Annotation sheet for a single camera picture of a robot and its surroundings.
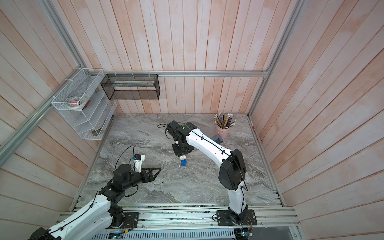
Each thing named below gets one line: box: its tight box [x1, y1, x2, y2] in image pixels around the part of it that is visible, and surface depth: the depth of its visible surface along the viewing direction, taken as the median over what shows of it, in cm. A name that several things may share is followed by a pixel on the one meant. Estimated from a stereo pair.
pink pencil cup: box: [215, 124, 230, 139], surface depth 103 cm
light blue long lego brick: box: [180, 159, 188, 167], surface depth 84 cm
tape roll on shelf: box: [66, 95, 86, 109], surface depth 75 cm
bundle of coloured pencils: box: [214, 111, 236, 129], surface depth 103 cm
